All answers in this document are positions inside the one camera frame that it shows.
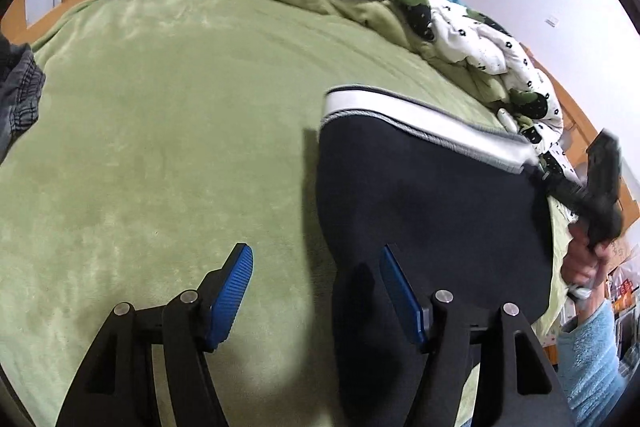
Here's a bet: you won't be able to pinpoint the black pants with white stripe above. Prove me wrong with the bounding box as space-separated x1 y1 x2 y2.
316 86 554 426

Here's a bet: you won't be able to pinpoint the light blue sleeve forearm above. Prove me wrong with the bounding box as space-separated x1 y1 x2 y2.
556 301 627 426

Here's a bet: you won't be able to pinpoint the person's right hand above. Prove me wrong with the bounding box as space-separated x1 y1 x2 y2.
561 222 611 300

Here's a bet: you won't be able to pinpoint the green fleece bed blanket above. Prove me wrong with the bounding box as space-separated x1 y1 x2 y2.
0 0 572 427

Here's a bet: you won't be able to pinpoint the grey garment on bedframe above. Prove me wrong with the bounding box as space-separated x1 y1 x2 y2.
0 35 46 161

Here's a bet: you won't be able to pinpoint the white patterned quilt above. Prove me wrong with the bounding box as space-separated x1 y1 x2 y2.
219 0 582 182

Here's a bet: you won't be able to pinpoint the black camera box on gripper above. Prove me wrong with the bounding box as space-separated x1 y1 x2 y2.
587 129 620 207

